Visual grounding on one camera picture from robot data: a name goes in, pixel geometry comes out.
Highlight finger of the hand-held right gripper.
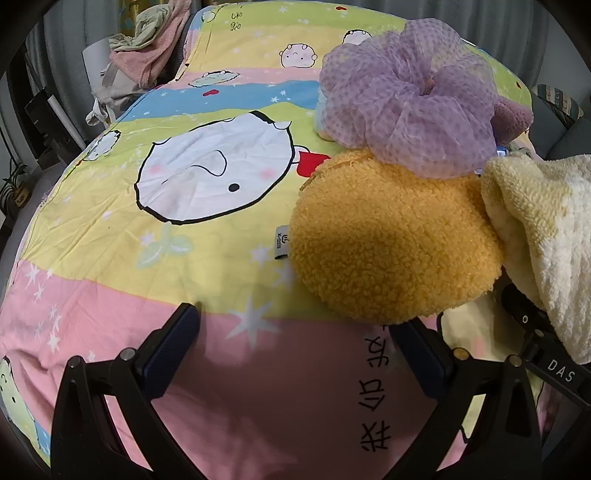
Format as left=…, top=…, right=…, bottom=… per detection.
left=501, top=281, right=558, bottom=341

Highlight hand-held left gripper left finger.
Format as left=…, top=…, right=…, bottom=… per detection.
left=51, top=302, right=201, bottom=480

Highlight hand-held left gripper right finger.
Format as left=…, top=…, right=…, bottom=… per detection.
left=390, top=318, right=543, bottom=480

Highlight cream fluffy towel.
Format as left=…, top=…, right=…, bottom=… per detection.
left=480, top=154, right=591, bottom=365

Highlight yellow fuzzy plush cushion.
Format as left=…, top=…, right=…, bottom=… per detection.
left=288, top=150, right=506, bottom=326

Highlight mauve fluffy towel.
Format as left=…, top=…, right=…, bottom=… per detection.
left=492, top=97, right=534, bottom=146

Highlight purple mesh scrunchie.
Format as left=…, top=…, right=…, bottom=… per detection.
left=318, top=18, right=499, bottom=181

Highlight blue plush elephant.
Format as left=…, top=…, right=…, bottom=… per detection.
left=314, top=90, right=342, bottom=141

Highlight cartoon printed bedsheet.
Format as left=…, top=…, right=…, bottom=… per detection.
left=0, top=0, right=548, bottom=480

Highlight grey sofa cushions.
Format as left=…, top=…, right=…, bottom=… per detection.
left=531, top=88, right=591, bottom=160

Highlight patterned pillow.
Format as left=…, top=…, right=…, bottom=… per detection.
left=536, top=83, right=585, bottom=123

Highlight potted plant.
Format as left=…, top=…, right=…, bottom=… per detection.
left=0, top=161, right=31, bottom=208

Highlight black cabinet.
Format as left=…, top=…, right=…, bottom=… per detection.
left=23, top=88, right=84, bottom=167

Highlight white grey cloth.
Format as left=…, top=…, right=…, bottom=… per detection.
left=90, top=62, right=148, bottom=125

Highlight pink towel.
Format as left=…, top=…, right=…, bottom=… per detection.
left=111, top=0, right=192, bottom=88

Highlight pale green cloth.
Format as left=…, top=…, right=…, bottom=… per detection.
left=108, top=7, right=178, bottom=51

